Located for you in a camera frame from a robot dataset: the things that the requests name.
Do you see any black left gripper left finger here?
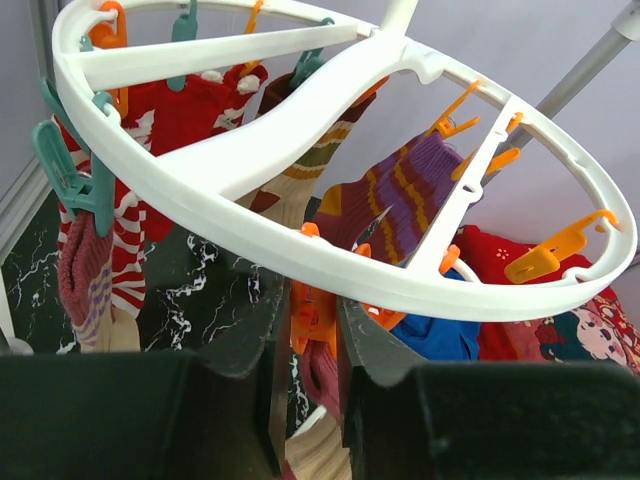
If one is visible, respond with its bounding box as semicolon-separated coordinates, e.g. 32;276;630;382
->
200;276;291;478

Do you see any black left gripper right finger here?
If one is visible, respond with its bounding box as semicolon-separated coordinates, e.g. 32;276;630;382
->
337;297;440;479

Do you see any maroon beige sock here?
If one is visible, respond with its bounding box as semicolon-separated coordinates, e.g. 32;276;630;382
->
283;341;352;480

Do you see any red white santa sock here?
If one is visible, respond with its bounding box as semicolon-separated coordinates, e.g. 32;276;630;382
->
52;79;171;321

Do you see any red white striped sock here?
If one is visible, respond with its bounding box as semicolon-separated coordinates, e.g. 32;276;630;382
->
144;64;269;244

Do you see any white round clip hanger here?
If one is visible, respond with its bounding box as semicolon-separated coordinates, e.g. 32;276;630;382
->
52;1;638;321

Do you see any orange plastic clip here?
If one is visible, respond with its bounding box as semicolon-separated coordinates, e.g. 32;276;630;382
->
289;222;339;359

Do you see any blue towel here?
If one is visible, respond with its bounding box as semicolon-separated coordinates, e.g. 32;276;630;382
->
389;269;484;362

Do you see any beige olive striped sock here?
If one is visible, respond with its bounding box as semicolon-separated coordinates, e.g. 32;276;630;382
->
236;93;376;228

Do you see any teal plastic clip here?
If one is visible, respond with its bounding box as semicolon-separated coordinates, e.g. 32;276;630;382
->
31;119;117;238

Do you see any purple striped sock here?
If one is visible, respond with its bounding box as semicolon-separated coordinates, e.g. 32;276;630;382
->
313;131;462;264

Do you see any red cartoon print pillow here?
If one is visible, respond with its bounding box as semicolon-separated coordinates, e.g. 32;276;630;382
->
454;225;639;376

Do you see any white drying rack frame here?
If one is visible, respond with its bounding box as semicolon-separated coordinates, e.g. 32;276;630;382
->
1;30;639;353

